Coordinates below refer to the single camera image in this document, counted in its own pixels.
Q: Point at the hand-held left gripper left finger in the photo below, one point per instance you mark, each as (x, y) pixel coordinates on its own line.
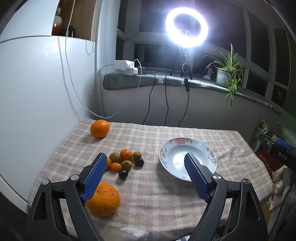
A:
(96, 176)

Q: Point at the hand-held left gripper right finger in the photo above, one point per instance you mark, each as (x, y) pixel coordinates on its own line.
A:
(196, 176)

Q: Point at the tangerine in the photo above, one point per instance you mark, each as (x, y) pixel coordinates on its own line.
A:
(108, 164)
(126, 154)

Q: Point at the small orange kumquat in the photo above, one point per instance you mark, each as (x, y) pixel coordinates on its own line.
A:
(116, 166)

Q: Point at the greenish round fruit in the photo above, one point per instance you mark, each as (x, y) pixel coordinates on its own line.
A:
(115, 157)

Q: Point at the large orange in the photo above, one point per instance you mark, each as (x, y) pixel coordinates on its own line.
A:
(104, 201)
(100, 128)

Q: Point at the dark purple plum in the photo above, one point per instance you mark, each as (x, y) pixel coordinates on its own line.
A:
(123, 174)
(139, 162)

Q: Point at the floral white plate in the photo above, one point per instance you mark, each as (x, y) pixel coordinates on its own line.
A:
(175, 148)

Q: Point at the small brown kiwi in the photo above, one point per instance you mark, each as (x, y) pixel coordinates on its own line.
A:
(137, 154)

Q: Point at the plaid tablecloth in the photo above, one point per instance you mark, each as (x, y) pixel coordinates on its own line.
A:
(150, 197)

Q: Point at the clear plastic wrapper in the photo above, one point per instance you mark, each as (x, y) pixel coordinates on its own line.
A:
(128, 233)

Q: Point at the green packet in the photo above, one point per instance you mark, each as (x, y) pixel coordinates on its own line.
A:
(263, 128)

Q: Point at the black box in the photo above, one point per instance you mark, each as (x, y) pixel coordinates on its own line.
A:
(277, 153)

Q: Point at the white plastic bag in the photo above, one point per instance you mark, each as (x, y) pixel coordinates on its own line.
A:
(281, 185)

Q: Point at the blue item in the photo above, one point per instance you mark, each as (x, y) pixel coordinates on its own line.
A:
(283, 144)

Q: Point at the black inline controller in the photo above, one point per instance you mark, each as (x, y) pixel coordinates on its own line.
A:
(186, 83)

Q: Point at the grey windowsill mat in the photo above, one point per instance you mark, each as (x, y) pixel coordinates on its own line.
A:
(129, 81)

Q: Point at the potted spider plant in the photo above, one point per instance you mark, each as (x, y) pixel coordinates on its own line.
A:
(222, 77)

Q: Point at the small figurine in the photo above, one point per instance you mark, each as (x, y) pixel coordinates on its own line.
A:
(210, 72)

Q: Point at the white power adapter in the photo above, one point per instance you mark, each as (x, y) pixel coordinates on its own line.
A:
(131, 71)

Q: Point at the white power strip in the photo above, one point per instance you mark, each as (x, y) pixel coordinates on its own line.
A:
(121, 64)

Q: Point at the black tripod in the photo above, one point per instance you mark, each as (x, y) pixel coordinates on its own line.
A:
(182, 58)

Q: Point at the dark bottle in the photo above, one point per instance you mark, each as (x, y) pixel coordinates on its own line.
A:
(70, 31)

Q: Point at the red vase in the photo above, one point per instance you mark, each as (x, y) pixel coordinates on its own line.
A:
(56, 25)

